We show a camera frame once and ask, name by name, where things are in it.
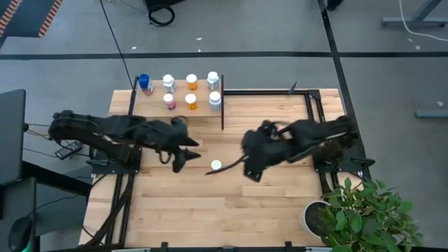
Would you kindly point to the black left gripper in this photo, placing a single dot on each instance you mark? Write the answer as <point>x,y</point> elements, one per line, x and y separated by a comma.
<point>164,134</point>

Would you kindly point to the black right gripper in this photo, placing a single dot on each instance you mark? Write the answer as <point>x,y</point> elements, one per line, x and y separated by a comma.
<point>266,147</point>

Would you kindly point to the white-capped medicine bottle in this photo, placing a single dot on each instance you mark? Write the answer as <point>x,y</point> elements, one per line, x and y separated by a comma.
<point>216,164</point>

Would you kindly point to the large amber pill vial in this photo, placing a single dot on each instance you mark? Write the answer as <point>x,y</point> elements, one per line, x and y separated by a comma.
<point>190,98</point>

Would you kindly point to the pink bottle white cap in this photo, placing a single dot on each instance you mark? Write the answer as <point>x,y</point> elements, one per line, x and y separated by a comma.
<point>168,98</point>

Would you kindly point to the clear white-capped bottle front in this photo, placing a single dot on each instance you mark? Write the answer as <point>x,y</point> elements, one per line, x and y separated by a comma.
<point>214,96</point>

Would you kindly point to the white medicine bottle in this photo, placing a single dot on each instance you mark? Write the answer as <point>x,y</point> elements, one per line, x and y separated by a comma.
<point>168,78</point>

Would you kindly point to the white bottle blue label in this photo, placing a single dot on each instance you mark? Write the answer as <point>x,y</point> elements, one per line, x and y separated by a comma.
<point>212,76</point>

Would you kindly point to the blue-capped medicine bottle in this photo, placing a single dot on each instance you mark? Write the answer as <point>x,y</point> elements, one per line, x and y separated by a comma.
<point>144,80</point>

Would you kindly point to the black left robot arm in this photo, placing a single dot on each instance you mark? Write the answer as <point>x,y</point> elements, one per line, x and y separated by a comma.
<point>105,129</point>

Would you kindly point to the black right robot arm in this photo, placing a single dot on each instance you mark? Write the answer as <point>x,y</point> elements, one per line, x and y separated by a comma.
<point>315,134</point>

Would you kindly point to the small amber pill vial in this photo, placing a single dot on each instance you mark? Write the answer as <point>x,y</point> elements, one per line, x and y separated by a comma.
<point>191,77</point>

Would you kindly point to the green plant in white pot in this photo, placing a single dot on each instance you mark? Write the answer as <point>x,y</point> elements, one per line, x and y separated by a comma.
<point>364,217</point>

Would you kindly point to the black power brick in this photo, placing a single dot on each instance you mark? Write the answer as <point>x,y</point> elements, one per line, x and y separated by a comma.
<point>66,151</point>

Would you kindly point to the black desk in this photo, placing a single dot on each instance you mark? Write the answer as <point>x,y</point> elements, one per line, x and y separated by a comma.
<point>52,176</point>

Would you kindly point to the black box on floor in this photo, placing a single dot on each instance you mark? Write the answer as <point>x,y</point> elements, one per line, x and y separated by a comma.
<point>161,2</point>

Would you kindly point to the large black monitor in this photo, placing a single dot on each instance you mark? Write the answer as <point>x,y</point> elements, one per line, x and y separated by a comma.
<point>12,136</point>

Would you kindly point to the black computer mouse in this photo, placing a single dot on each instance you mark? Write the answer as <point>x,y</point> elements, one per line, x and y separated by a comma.
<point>19,232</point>

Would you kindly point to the person's shoe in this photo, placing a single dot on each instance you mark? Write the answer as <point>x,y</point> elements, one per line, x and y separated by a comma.
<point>334,4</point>

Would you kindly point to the grey floor bar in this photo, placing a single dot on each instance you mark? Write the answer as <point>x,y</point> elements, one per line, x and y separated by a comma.
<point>432,113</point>

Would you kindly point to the dark mat orange stripes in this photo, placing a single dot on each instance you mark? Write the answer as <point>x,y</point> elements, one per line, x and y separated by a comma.
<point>28,17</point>

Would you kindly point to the black aluminium table frame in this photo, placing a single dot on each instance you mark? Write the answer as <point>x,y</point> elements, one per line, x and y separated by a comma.
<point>266,92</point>

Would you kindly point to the grey desk leg frame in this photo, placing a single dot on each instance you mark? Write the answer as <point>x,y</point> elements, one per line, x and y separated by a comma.
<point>413,21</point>

